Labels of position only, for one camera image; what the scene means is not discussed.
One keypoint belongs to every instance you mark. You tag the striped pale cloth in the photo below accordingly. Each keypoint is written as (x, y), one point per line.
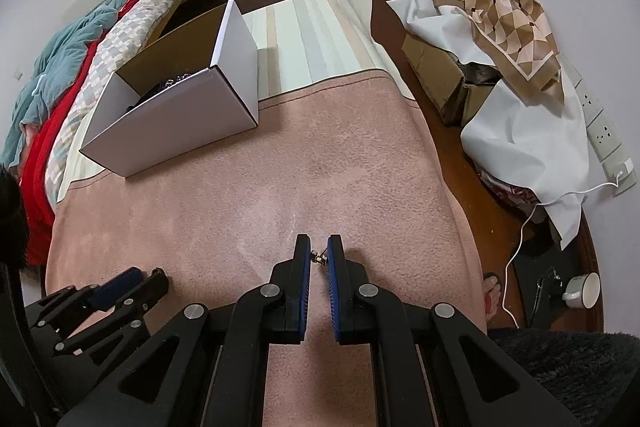
(301, 42)

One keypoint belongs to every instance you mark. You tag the brown checkered scarf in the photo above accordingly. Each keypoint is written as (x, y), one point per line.
(516, 35)

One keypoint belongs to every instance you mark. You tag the white mug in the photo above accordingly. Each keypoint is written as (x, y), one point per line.
(582, 292)

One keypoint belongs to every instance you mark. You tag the brown cardboard box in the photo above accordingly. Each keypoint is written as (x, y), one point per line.
(457, 90)

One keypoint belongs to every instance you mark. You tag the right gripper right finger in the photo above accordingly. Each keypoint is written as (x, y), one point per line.
(432, 366)

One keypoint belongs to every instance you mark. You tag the red blanket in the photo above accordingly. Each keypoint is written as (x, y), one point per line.
(30, 170)

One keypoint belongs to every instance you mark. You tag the teal quilt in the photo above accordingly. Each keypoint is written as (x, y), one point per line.
(55, 70)

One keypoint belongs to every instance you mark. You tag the pink table cloth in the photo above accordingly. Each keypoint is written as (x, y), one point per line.
(350, 156)

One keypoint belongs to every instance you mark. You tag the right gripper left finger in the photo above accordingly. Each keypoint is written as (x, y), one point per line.
(206, 367)

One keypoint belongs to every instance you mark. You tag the bed with checkered mattress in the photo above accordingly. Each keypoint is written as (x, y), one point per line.
(138, 24)

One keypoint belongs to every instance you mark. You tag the white cardboard box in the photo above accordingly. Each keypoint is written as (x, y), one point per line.
(193, 86)

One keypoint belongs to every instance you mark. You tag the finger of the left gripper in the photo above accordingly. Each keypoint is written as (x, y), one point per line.
(109, 293)

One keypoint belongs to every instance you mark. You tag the white power strip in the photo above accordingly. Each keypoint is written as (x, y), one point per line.
(615, 160)

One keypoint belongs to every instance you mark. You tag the white sheet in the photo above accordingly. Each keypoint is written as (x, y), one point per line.
(539, 144)

